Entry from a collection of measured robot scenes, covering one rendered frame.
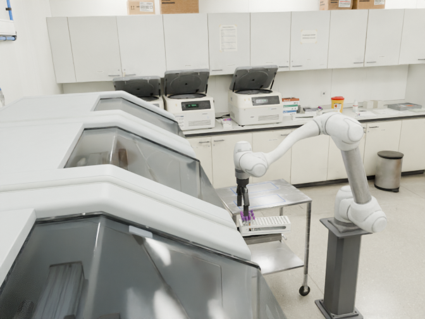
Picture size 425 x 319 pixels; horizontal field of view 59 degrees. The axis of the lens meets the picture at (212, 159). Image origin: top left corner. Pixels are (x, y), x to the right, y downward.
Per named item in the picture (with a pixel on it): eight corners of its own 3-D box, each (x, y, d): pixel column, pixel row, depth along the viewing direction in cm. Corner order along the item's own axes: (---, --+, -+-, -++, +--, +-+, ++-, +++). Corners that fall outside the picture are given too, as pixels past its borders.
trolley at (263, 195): (231, 315, 275) (228, 214, 249) (212, 279, 316) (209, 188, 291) (311, 295, 293) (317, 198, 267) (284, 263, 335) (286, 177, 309)
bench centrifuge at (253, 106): (240, 126, 450) (239, 68, 429) (227, 116, 508) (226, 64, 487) (283, 123, 460) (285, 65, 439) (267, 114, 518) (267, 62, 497)
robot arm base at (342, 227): (347, 214, 268) (348, 207, 266) (365, 229, 247) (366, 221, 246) (324, 218, 265) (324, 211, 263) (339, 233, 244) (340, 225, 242)
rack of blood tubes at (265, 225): (241, 236, 222) (241, 226, 220) (238, 228, 231) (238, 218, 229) (290, 232, 223) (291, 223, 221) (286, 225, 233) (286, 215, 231)
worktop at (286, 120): (60, 144, 412) (59, 142, 411) (69, 131, 472) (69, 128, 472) (437, 113, 498) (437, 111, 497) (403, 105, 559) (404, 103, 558)
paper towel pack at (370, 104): (366, 109, 529) (367, 101, 526) (362, 108, 540) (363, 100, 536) (383, 107, 532) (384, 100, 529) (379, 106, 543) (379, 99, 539)
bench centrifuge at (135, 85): (116, 137, 425) (109, 79, 405) (119, 125, 483) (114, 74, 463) (166, 133, 433) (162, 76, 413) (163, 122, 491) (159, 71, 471)
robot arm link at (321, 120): (308, 115, 224) (320, 119, 211) (334, 105, 227) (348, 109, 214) (312, 135, 228) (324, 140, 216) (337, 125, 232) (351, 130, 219)
